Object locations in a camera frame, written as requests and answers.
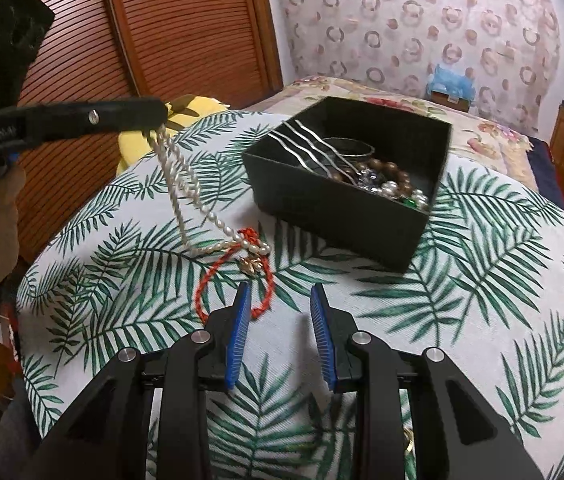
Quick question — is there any pearl and green bead bracelet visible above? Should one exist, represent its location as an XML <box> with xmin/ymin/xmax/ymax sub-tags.
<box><xmin>379</xmin><ymin>182</ymin><xmax>431</xmax><ymax>212</ymax></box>

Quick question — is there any white pearl necklace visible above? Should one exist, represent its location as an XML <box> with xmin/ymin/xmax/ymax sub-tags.
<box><xmin>144</xmin><ymin>124</ymin><xmax>273</xmax><ymax>261</ymax></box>

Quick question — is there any green leaf print tablecloth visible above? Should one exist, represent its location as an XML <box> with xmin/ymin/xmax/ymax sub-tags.
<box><xmin>16</xmin><ymin>110</ymin><xmax>564</xmax><ymax>480</ymax></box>

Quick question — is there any black jewelry box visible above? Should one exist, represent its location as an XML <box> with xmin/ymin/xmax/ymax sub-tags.
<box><xmin>241</xmin><ymin>96</ymin><xmax>454</xmax><ymax>275</ymax></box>

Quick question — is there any navy blue blanket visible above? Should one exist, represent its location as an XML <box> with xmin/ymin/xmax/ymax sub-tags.
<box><xmin>527</xmin><ymin>137</ymin><xmax>564</xmax><ymax>211</ymax></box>

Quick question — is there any blue plastic bag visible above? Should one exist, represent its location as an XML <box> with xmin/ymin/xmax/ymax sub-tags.
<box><xmin>427</xmin><ymin>63</ymin><xmax>478</xmax><ymax>101</ymax></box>

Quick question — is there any yellow plush toy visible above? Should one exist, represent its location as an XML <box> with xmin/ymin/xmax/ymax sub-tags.
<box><xmin>116</xmin><ymin>94</ymin><xmax>231</xmax><ymax>176</ymax></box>

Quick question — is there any pink circle print curtain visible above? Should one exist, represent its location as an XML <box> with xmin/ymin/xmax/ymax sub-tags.
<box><xmin>272</xmin><ymin>0</ymin><xmax>563</xmax><ymax>137</ymax></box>

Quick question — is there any brown wooden bead bracelet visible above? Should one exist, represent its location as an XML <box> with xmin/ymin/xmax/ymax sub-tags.
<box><xmin>342</xmin><ymin>157</ymin><xmax>413</xmax><ymax>196</ymax></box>

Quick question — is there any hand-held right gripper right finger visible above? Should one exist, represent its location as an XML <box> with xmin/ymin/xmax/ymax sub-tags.
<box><xmin>309</xmin><ymin>281</ymin><xmax>545</xmax><ymax>480</ymax></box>

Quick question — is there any thin silver bangle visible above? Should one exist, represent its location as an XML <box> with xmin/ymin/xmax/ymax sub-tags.
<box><xmin>321</xmin><ymin>136</ymin><xmax>377</xmax><ymax>161</ymax></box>

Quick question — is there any silver wavy hair comb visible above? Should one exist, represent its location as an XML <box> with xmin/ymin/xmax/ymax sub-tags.
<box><xmin>267</xmin><ymin>120</ymin><xmax>358</xmax><ymax>184</ymax></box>

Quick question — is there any purple crystal flower brooch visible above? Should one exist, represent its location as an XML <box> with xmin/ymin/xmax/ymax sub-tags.
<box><xmin>356</xmin><ymin>169</ymin><xmax>384</xmax><ymax>192</ymax></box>

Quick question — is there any brown louvred wooden wardrobe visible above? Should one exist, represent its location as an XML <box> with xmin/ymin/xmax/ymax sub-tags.
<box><xmin>0</xmin><ymin>0</ymin><xmax>284</xmax><ymax>267</ymax></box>

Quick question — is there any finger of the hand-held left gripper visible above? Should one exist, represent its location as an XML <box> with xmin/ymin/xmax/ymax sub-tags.
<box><xmin>21</xmin><ymin>96</ymin><xmax>169</xmax><ymax>152</ymax></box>

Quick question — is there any small cardboard box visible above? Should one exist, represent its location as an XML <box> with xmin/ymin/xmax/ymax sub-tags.
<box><xmin>427</xmin><ymin>91</ymin><xmax>472</xmax><ymax>114</ymax></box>

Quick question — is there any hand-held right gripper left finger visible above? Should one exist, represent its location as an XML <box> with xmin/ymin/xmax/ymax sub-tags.
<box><xmin>37</xmin><ymin>281</ymin><xmax>253</xmax><ymax>480</ymax></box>

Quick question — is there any red cord bracelet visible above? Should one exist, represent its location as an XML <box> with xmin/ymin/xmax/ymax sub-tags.
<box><xmin>194</xmin><ymin>227</ymin><xmax>277</xmax><ymax>322</ymax></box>

